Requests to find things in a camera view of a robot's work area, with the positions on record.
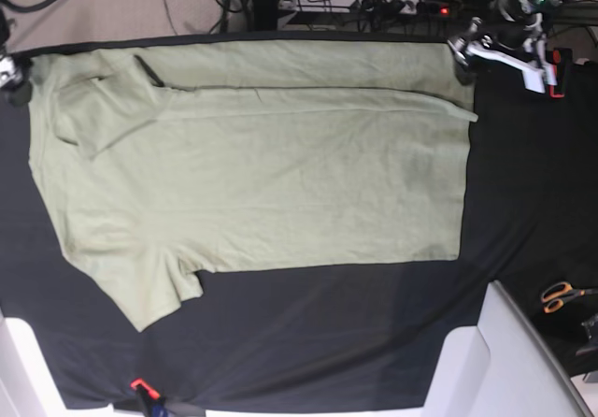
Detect red clamp edge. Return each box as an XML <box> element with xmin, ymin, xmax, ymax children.
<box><xmin>130</xmin><ymin>378</ymin><xmax>161</xmax><ymax>400</ymax></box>
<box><xmin>546</xmin><ymin>48</ymin><xmax>573</xmax><ymax>99</ymax></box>

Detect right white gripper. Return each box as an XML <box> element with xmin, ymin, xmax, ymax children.
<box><xmin>1</xmin><ymin>54</ymin><xmax>33</xmax><ymax>107</ymax></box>

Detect green T-shirt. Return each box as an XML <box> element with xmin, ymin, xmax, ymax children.
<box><xmin>29</xmin><ymin>40</ymin><xmax>477</xmax><ymax>330</ymax></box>

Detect red clamp front edge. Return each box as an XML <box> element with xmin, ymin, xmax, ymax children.
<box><xmin>130</xmin><ymin>378</ymin><xmax>161</xmax><ymax>400</ymax></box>

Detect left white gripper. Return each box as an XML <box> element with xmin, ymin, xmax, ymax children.
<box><xmin>448</xmin><ymin>17</ymin><xmax>552</xmax><ymax>93</ymax></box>

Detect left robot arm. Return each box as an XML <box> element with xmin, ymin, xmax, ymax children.
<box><xmin>448</xmin><ymin>0</ymin><xmax>597</xmax><ymax>99</ymax></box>

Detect red clamp right edge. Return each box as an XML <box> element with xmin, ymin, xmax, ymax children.
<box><xmin>546</xmin><ymin>48</ymin><xmax>573</xmax><ymax>99</ymax></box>

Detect orange handled scissors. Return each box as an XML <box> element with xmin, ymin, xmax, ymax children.
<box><xmin>540</xmin><ymin>281</ymin><xmax>597</xmax><ymax>314</ymax></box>

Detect white plastic bin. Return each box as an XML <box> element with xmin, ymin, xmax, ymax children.
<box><xmin>421</xmin><ymin>280</ymin><xmax>592</xmax><ymax>417</ymax></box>

